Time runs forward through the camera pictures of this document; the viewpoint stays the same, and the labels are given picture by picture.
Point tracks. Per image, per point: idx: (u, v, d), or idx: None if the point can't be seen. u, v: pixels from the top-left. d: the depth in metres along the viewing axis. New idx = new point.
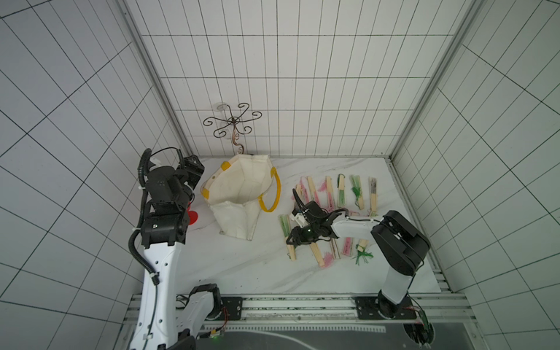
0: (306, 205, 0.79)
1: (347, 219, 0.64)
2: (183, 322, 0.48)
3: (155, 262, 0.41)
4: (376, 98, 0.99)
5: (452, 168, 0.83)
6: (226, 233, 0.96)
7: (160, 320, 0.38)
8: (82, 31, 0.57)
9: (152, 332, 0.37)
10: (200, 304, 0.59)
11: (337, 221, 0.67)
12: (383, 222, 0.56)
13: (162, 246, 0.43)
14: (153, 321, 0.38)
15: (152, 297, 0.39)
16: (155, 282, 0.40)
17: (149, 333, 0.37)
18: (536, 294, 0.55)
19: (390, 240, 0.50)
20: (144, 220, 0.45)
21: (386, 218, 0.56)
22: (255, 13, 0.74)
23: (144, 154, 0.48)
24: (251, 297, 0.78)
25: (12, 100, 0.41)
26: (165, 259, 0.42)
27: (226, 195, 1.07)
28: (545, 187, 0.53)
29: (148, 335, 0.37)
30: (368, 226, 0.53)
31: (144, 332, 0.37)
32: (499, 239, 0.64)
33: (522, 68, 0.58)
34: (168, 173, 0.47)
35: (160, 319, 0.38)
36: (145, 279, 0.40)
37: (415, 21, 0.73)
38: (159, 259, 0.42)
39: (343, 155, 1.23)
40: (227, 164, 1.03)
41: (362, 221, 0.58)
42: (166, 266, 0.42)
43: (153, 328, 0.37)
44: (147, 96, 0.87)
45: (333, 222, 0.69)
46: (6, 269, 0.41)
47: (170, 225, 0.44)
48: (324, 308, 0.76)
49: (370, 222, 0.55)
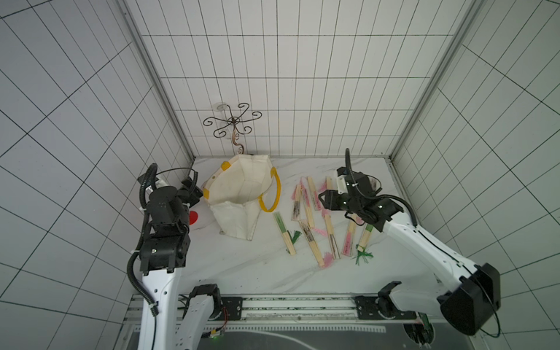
0: (356, 179, 0.61)
1: (415, 232, 0.50)
2: (182, 340, 0.48)
3: (154, 290, 0.40)
4: (376, 99, 0.99)
5: (452, 168, 0.83)
6: (225, 232, 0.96)
7: None
8: (82, 32, 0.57)
9: None
10: (199, 311, 0.58)
11: (402, 226, 0.51)
12: (470, 278, 0.45)
13: (162, 273, 0.41)
14: None
15: (151, 326, 0.38)
16: (154, 312, 0.39)
17: None
18: (536, 294, 0.55)
19: (475, 303, 0.43)
20: (144, 242, 0.43)
21: (478, 270, 0.42)
22: (255, 13, 0.74)
23: (150, 169, 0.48)
24: (251, 297, 0.78)
25: (12, 100, 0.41)
26: (164, 287, 0.41)
27: (226, 196, 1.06)
28: (545, 188, 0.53)
29: None
30: (447, 267, 0.43)
31: None
32: (499, 240, 0.64)
33: (522, 68, 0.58)
34: (170, 194, 0.46)
35: (159, 349, 0.37)
36: (144, 308, 0.39)
37: (415, 22, 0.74)
38: (157, 288, 0.41)
39: (342, 155, 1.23)
40: (227, 164, 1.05)
41: (441, 252, 0.45)
42: (165, 294, 0.41)
43: None
44: (147, 97, 0.87)
45: (392, 217, 0.53)
46: (6, 269, 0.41)
47: (171, 247, 0.43)
48: (324, 308, 0.76)
49: (446, 262, 0.44)
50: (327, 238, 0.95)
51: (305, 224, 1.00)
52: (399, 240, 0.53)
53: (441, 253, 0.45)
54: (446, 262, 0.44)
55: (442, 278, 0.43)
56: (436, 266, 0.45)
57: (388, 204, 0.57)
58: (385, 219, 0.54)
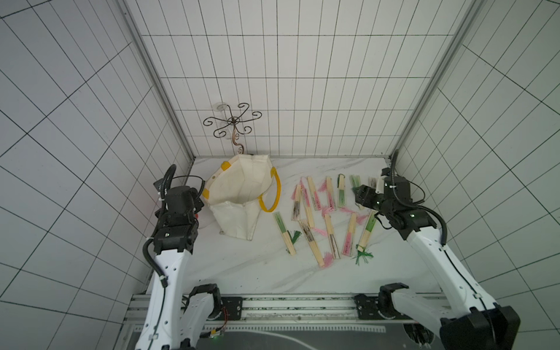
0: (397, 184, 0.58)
1: (440, 251, 0.48)
2: (183, 329, 0.48)
3: (165, 266, 0.45)
4: (375, 99, 0.99)
5: (453, 168, 0.82)
6: (225, 232, 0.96)
7: (166, 321, 0.40)
8: (82, 32, 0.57)
9: (157, 334, 0.38)
10: (199, 308, 0.58)
11: (428, 241, 0.49)
12: (483, 312, 0.42)
13: (172, 252, 0.47)
14: (159, 322, 0.39)
15: (160, 298, 0.41)
16: (164, 284, 0.43)
17: (155, 333, 0.38)
18: (536, 294, 0.55)
19: (477, 335, 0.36)
20: (157, 230, 0.49)
21: (495, 311, 0.39)
22: (255, 13, 0.74)
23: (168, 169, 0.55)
24: (251, 297, 0.78)
25: (12, 100, 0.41)
26: (174, 264, 0.46)
27: (226, 196, 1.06)
28: (545, 187, 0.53)
29: (154, 335, 0.38)
30: (461, 297, 0.41)
31: (150, 333, 0.38)
32: (499, 240, 0.64)
33: (523, 67, 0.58)
34: (185, 188, 0.55)
35: (165, 320, 0.40)
36: (155, 282, 0.43)
37: (415, 21, 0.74)
38: (168, 265, 0.45)
39: (343, 155, 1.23)
40: (227, 165, 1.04)
41: (460, 281, 0.43)
42: (174, 270, 0.45)
43: (158, 329, 0.39)
44: (147, 97, 0.87)
45: (421, 228, 0.52)
46: (6, 269, 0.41)
47: (181, 232, 0.49)
48: (324, 308, 0.76)
49: (462, 289, 0.42)
50: (327, 238, 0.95)
51: (305, 224, 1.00)
52: (420, 253, 0.50)
53: (460, 279, 0.43)
54: (463, 289, 0.42)
55: (452, 300, 0.42)
56: (450, 289, 0.42)
57: (421, 217, 0.54)
58: (412, 230, 0.52)
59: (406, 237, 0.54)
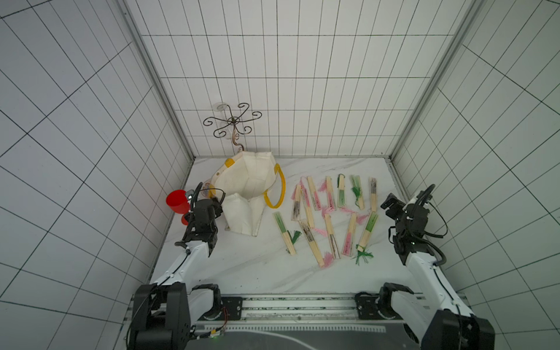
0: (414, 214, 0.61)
1: (431, 269, 0.53)
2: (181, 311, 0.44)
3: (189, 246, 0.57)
4: (376, 99, 0.99)
5: (453, 168, 0.82)
6: (230, 229, 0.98)
7: (182, 270, 0.49)
8: (82, 31, 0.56)
9: (173, 275, 0.46)
10: (199, 297, 0.60)
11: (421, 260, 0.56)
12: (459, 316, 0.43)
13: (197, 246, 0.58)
14: (176, 270, 0.48)
15: (181, 259, 0.51)
16: (186, 254, 0.54)
17: (173, 275, 0.46)
18: (536, 294, 0.55)
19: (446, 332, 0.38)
20: (187, 235, 0.63)
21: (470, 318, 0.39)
22: (255, 12, 0.74)
23: (197, 187, 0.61)
24: (251, 297, 0.78)
25: (12, 99, 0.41)
26: (197, 246, 0.58)
27: (232, 191, 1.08)
28: (545, 187, 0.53)
29: (170, 275, 0.46)
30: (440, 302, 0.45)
31: (168, 275, 0.46)
32: (499, 240, 0.64)
33: (523, 68, 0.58)
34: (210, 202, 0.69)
35: (182, 269, 0.49)
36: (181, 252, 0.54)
37: (415, 22, 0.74)
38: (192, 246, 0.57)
39: (342, 155, 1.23)
40: (230, 161, 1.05)
41: (440, 291, 0.47)
42: (197, 249, 0.58)
43: (175, 273, 0.47)
44: (147, 97, 0.87)
45: (416, 256, 0.57)
46: (6, 269, 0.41)
47: (205, 238, 0.63)
48: (324, 308, 0.76)
49: (442, 297, 0.46)
50: (327, 238, 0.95)
51: (305, 224, 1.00)
52: (415, 271, 0.55)
53: (443, 290, 0.47)
54: (442, 297, 0.46)
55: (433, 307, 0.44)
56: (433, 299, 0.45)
57: (421, 248, 0.60)
58: (409, 252, 0.58)
59: (405, 263, 0.59)
